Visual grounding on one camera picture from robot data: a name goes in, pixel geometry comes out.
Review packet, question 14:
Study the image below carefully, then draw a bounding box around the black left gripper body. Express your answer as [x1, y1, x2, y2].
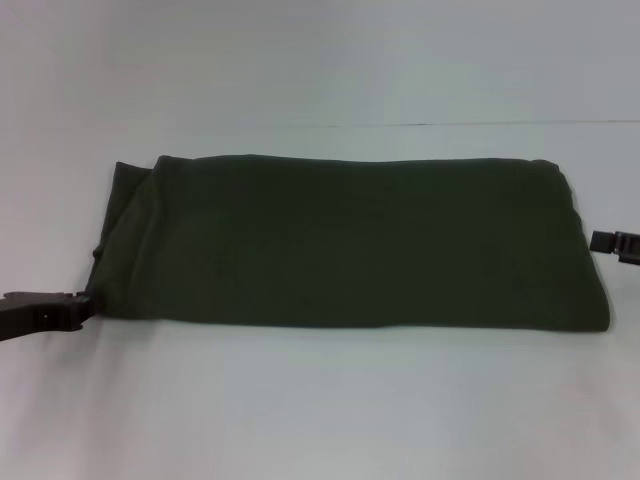
[0, 291, 76, 345]

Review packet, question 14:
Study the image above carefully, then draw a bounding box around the dark green FREE t-shirt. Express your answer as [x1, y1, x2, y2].
[84, 154, 612, 332]

